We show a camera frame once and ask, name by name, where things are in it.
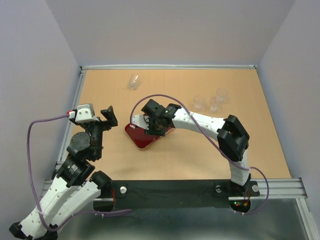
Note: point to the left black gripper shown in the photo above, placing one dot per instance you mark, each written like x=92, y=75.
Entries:
x=110, y=113

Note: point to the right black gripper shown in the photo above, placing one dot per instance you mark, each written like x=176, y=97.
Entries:
x=161, y=132

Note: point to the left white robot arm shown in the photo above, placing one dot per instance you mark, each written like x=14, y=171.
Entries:
x=75, y=183

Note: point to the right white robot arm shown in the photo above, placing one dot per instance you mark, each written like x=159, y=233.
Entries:
x=226, y=134

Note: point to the clear glass right group left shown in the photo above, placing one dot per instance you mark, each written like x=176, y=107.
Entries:
x=199, y=103

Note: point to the clear glass group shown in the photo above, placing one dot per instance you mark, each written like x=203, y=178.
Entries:
x=199, y=103
x=221, y=95
x=214, y=105

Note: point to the lying clear glass far left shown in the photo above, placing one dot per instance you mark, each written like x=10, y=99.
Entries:
x=134, y=82

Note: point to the clear glass right group middle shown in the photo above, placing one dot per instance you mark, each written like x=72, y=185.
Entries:
x=214, y=105

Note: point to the clear glass right group back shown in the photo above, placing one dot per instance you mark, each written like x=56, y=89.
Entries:
x=221, y=95

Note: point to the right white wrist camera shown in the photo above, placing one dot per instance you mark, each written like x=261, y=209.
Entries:
x=140, y=121

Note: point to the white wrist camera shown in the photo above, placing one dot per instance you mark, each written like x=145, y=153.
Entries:
x=83, y=114
x=140, y=121

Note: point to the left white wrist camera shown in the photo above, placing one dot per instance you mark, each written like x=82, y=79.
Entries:
x=83, y=114

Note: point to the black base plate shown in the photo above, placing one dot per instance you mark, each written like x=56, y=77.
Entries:
x=172, y=194

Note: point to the aluminium table frame rail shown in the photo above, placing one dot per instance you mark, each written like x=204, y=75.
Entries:
x=186, y=155

